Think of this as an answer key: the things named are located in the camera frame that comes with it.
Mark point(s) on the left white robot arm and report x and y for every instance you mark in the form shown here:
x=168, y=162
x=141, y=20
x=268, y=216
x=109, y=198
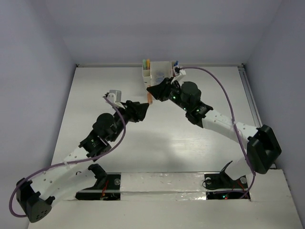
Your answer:
x=38, y=193

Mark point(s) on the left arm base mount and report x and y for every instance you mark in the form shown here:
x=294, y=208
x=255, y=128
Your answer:
x=109, y=190

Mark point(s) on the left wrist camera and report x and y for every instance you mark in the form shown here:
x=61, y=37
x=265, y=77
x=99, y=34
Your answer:
x=114, y=97

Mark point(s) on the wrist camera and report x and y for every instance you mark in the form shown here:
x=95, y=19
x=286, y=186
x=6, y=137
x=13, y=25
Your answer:
x=114, y=97
x=178, y=73

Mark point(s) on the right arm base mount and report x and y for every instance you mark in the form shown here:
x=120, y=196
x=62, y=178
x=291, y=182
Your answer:
x=221, y=186

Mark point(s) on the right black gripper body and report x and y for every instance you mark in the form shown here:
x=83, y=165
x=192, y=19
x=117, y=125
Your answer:
x=174, y=93

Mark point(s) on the silver foil strip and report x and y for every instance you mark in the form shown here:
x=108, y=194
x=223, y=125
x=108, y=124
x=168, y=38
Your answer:
x=176, y=186

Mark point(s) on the cream perforated organizer basket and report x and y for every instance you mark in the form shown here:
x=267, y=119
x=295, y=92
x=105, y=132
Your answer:
x=153, y=73

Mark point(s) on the yellow highlighter cap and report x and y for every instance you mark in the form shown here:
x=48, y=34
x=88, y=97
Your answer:
x=148, y=63

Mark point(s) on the clear jar of paperclips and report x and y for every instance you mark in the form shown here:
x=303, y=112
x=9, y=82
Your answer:
x=158, y=80

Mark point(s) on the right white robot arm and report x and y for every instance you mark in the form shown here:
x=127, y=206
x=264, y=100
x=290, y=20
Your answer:
x=259, y=144

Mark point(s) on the orange highlighter pen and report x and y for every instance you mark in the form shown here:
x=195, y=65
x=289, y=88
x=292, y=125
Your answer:
x=149, y=96

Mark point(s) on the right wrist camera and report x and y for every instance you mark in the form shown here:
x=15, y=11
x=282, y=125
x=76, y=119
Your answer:
x=178, y=73

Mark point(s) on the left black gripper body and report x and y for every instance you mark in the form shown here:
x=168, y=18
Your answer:
x=126, y=115

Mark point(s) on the green highlighter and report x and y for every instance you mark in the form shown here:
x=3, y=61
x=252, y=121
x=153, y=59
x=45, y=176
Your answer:
x=144, y=64

